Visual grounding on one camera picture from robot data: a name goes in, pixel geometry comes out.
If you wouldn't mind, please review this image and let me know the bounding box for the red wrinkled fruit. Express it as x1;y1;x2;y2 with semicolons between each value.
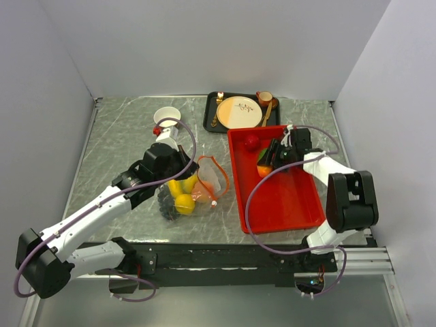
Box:
244;134;260;152

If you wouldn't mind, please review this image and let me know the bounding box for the dark grape bunch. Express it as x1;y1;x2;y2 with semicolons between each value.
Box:
157;188;179;221

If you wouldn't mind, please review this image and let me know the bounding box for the small brown cup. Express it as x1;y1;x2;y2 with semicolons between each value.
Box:
256;91;273;107

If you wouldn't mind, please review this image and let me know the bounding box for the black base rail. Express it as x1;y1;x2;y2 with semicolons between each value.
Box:
116;243;337;287

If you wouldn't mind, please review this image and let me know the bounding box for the yellow pear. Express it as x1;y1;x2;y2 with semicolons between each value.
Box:
174;193;196;215

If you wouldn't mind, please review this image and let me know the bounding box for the gold spoon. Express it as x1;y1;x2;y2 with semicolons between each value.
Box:
266;97;279;116

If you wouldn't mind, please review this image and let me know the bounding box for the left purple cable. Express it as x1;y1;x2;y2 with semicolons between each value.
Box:
13;117;198;303

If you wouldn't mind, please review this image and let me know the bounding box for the gold fork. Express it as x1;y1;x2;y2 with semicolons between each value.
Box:
211;92;224;128

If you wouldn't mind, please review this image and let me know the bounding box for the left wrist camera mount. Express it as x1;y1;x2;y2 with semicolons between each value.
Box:
156;126;178;149

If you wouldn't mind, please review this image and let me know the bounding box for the red plastic bin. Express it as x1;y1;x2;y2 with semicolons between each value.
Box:
228;125;326;234

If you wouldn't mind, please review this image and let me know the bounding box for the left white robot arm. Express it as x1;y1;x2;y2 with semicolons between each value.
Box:
15;142;198;298

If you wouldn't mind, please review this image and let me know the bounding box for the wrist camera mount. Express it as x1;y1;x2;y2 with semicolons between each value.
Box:
156;126;178;149
281;124;294;147

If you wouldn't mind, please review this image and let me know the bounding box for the white brown bowl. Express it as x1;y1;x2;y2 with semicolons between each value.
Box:
153;106;181;128

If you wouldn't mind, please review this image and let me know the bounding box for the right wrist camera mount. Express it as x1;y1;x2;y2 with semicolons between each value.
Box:
281;124;294;147

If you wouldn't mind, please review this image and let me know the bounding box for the black serving tray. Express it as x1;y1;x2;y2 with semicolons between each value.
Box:
203;91;281;134

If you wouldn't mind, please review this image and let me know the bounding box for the clear zip top bag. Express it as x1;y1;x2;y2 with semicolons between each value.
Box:
157;155;230;221

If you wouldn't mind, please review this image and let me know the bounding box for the orange white plate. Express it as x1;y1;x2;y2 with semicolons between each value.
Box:
217;96;262;129

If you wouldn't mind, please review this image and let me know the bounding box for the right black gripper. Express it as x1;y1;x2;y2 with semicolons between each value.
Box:
258;138;296;173

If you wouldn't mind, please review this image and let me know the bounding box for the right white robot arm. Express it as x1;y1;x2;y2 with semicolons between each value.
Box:
258;125;379;271

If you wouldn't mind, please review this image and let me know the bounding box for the green orange mango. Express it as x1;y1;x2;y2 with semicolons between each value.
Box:
256;148;273;178

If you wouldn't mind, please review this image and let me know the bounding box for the peach fruit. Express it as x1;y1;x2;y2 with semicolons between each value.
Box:
191;181;214;204

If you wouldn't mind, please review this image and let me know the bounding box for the green yellow orange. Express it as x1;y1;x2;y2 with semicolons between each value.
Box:
182;174;198;193

